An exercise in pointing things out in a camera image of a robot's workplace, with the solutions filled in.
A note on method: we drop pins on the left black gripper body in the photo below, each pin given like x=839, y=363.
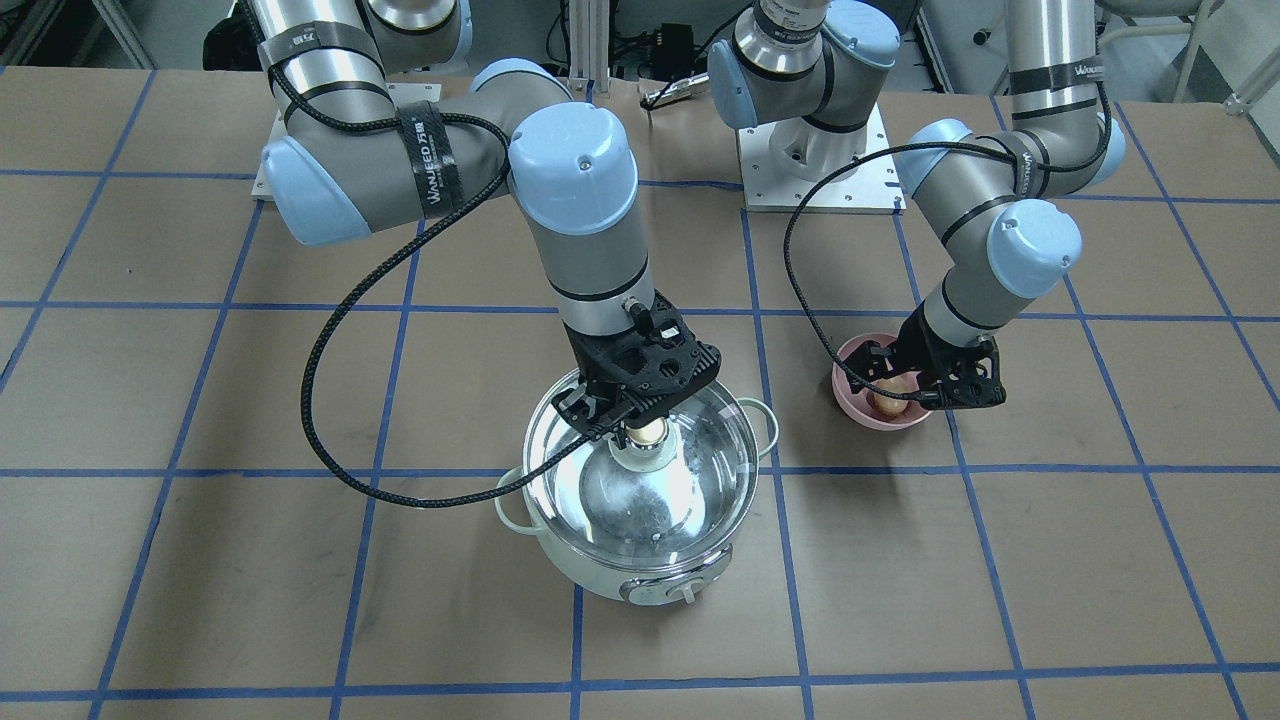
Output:
x=918, y=353

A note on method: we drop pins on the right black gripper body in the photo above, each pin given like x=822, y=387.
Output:
x=584, y=361

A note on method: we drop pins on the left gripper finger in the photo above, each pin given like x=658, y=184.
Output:
x=928, y=396
x=870, y=362

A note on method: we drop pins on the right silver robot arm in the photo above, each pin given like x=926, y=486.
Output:
x=354, y=160

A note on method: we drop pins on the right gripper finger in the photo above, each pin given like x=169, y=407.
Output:
x=634, y=411
x=585, y=405

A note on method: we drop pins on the glass pot lid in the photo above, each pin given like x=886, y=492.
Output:
x=637, y=502

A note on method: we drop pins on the aluminium frame post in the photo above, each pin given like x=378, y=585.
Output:
x=590, y=46

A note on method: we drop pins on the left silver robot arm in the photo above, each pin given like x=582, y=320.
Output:
x=814, y=71

